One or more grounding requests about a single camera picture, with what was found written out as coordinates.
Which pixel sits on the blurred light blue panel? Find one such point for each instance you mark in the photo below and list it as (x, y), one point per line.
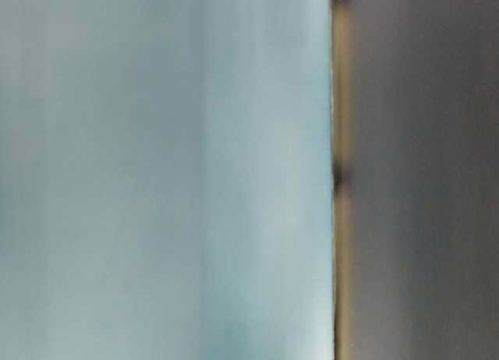
(165, 179)

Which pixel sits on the blurred dark grey panel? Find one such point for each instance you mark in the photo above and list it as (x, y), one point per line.
(416, 178)

